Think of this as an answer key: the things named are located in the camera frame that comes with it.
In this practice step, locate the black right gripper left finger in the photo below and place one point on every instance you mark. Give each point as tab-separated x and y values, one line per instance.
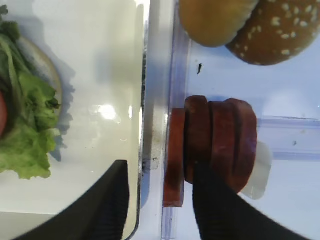
99	214

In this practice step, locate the metal baking tray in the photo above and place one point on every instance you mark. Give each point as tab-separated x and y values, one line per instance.
96	47

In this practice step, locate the white pusher block right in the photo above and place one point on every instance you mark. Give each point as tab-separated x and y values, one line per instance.
258	181

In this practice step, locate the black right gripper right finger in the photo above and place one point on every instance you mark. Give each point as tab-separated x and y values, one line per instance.
288	210

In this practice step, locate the sesame burger bun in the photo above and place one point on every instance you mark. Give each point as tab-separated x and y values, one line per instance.
277	31

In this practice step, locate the large green lettuce leaf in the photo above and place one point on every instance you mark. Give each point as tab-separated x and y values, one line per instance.
32	111

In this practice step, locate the clear long rail right of tray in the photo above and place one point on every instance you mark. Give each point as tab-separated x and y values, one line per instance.
166	67

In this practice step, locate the meat patty slice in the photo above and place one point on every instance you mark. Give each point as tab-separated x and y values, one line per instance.
197	134
234	141
173	193

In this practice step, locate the bun bottom under lettuce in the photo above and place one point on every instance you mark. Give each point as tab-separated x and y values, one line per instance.
41	65

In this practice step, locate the tomato slice on lettuce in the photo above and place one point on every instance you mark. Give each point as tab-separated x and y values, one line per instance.
3	114

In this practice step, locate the plain burger bun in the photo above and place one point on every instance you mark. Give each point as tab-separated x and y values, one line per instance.
214	23

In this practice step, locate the clear lower right track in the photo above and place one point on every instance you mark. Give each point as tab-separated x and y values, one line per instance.
291	138

